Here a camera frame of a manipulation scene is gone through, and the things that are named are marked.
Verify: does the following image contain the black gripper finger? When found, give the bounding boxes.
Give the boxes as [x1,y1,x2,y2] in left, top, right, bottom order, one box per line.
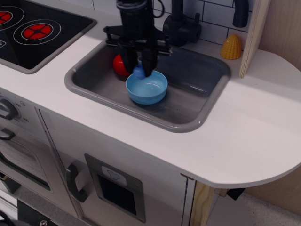
[119,46,138,73]
[142,50,158,77]

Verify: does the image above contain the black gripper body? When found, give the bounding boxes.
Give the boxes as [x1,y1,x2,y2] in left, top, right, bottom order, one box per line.
[103,16,172,56]

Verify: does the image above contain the blue and grey toy spoon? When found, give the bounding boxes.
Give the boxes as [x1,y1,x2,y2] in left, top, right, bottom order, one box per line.
[133,56,146,80]

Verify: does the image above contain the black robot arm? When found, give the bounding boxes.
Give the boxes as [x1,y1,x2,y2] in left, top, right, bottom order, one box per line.
[103,0,171,77]

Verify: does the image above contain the light blue plastic bowl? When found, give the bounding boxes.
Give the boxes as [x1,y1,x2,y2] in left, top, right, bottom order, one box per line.
[126,71,168,105]

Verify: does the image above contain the grey sink basin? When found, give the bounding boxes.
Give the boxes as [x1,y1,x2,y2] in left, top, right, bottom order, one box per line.
[64,42,230,133]

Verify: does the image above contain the red toy apple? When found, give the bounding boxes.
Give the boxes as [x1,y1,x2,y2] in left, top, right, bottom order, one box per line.
[112,54,131,76]

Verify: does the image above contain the dark grey toy faucet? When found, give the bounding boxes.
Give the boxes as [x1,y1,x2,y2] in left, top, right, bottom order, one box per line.
[155,0,250,46]

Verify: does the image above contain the yellow toy corn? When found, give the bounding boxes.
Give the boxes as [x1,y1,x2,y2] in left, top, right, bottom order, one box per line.
[220,34,242,60]

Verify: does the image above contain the black toy stovetop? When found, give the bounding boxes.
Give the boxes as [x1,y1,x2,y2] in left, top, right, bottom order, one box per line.
[0,0,96,74]

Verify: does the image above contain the grey oven knob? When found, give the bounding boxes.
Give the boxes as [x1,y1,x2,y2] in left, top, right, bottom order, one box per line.
[0,99,18,120]

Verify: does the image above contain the white cabinet door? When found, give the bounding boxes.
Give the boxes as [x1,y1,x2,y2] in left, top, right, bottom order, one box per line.
[40,110,194,226]

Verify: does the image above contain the grey ice dispenser panel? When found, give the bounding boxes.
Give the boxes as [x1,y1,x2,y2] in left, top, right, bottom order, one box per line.
[85,154,146,223]

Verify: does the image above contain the oven door with window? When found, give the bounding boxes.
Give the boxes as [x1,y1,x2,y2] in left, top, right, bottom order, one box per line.
[0,140,50,190]

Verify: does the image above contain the wooden side post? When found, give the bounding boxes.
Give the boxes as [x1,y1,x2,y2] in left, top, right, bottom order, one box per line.
[239,0,270,78]

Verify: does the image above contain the dark grey cabinet door handle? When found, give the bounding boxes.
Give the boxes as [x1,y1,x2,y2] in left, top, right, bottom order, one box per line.
[65,164,87,203]

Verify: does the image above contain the dark grey oven handle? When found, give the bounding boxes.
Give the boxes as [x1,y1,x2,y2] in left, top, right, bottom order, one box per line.
[0,128,15,140]

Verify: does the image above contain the black bracket under counter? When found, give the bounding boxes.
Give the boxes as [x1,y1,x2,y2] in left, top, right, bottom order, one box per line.
[227,188,245,201]

